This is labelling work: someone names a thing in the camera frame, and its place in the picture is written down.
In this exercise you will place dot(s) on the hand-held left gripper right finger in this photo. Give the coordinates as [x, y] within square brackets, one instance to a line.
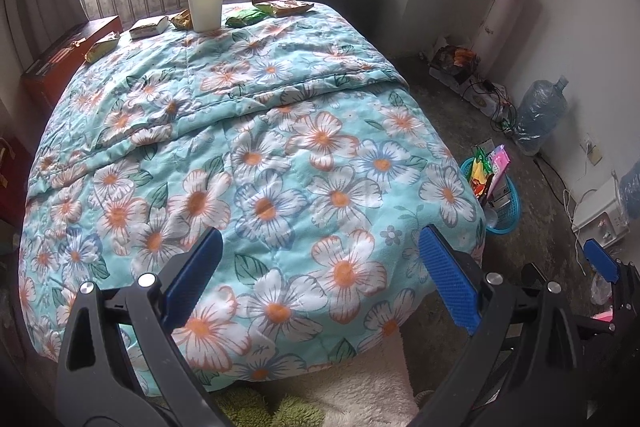
[450, 279]

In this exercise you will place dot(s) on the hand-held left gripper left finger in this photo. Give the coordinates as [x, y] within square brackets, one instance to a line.
[195, 279]

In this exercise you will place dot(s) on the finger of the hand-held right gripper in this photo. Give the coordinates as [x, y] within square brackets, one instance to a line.
[602, 259]
[534, 276]

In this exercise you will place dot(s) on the blue plastic basket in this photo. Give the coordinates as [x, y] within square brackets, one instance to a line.
[505, 219]

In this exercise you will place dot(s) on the clear plastic bag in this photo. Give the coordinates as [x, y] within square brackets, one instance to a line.
[600, 289]

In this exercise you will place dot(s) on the white device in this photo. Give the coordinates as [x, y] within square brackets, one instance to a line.
[597, 212]

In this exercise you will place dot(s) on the blue water jug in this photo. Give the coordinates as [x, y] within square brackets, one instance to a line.
[631, 189]
[540, 117]

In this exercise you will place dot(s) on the person's fluffy clothing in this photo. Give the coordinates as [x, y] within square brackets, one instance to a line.
[360, 382]

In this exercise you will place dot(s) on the floral blanket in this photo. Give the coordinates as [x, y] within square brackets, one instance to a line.
[250, 132]

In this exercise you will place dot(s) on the white cardboard box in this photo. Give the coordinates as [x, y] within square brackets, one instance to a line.
[477, 99]

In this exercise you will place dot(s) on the orange snack bag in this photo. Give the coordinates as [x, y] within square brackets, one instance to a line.
[452, 59]

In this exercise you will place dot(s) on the red-brown wooden box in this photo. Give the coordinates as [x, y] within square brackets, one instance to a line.
[65, 57]

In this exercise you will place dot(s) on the white balloon print box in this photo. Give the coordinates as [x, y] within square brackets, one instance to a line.
[500, 17]

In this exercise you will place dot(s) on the green snack wrapper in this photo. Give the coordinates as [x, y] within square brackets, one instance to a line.
[245, 18]

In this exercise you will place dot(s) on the white paper cup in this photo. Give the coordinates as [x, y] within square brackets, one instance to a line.
[205, 7]

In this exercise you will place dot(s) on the yellow orange snack wrapper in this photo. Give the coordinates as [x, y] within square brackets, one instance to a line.
[285, 8]

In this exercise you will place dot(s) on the grey desk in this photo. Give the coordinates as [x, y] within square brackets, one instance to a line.
[350, 2]

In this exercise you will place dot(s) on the wall socket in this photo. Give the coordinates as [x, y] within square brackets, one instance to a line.
[594, 152]

